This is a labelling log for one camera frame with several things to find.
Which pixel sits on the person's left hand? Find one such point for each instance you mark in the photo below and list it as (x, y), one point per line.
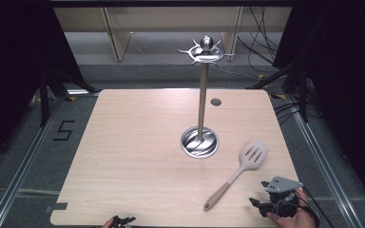
(107, 224)

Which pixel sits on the silver metal utensil rack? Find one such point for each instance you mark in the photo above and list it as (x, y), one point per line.
(202, 101)

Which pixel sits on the aluminium floor rail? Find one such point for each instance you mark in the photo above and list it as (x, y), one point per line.
(22, 167)
(323, 164)

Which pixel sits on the person's right hand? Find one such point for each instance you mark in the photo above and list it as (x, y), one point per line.
(302, 218)

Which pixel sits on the black curtain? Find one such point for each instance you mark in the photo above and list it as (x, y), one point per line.
(345, 79)
(15, 63)

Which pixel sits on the yellow black tape marker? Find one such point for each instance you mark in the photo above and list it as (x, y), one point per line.
(261, 76)
(72, 98)
(278, 96)

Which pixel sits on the black metal stand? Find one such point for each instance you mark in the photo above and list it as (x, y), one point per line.
(302, 95)
(44, 98)

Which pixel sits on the grey slotted spatula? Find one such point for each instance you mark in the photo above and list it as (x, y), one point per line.
(253, 155)

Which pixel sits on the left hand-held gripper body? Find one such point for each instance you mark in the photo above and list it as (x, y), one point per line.
(123, 224)

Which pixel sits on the grey round table grommet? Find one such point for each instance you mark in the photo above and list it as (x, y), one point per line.
(215, 102)

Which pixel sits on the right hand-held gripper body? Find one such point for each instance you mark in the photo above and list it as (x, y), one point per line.
(282, 185)

